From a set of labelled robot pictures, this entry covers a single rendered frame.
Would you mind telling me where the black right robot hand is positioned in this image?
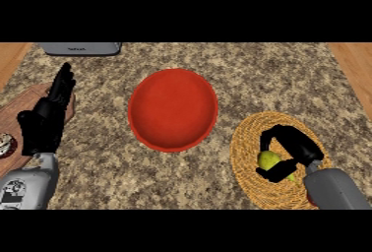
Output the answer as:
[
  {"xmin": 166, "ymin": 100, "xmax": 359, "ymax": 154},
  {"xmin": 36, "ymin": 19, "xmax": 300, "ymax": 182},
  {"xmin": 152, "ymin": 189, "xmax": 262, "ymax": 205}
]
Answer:
[{"xmin": 254, "ymin": 124, "xmax": 327, "ymax": 184}]

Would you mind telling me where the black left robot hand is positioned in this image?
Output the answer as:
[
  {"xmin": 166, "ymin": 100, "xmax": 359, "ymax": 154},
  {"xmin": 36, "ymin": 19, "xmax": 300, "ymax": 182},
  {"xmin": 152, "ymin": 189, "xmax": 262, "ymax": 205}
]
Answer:
[{"xmin": 17, "ymin": 62, "xmax": 77, "ymax": 157}]

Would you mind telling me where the green pear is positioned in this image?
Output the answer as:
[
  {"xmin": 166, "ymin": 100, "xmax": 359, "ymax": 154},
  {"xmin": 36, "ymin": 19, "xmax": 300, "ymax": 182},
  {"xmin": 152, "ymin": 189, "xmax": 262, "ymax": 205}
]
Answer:
[{"xmin": 256, "ymin": 150, "xmax": 297, "ymax": 182}]

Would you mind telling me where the woven wicker placemat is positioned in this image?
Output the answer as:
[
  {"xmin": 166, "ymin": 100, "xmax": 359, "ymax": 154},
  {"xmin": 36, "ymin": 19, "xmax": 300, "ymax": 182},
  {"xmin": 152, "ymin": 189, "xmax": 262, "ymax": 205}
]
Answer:
[{"xmin": 229, "ymin": 110, "xmax": 334, "ymax": 211}]

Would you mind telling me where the red bowl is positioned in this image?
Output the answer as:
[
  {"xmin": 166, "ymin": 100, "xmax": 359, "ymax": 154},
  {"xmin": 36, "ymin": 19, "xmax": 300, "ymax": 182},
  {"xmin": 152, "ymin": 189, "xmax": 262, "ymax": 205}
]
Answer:
[{"xmin": 127, "ymin": 67, "xmax": 220, "ymax": 154}]

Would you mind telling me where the brown wooden cutting board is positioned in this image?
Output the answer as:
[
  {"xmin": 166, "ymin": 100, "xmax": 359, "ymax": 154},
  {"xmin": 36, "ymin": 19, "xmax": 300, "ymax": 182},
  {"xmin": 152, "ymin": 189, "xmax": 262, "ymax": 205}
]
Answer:
[{"xmin": 0, "ymin": 82, "xmax": 77, "ymax": 178}]

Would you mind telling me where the cupcake with white frosting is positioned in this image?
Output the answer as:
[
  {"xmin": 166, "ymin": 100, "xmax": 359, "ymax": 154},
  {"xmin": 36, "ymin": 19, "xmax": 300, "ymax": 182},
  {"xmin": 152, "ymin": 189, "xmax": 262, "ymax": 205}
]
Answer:
[{"xmin": 0, "ymin": 132, "xmax": 19, "ymax": 159}]

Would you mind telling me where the grey appliance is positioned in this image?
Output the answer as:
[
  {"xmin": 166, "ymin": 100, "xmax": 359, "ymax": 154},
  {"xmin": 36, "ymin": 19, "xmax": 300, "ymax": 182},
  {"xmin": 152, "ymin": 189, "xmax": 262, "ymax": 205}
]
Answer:
[{"xmin": 39, "ymin": 42, "xmax": 124, "ymax": 57}]

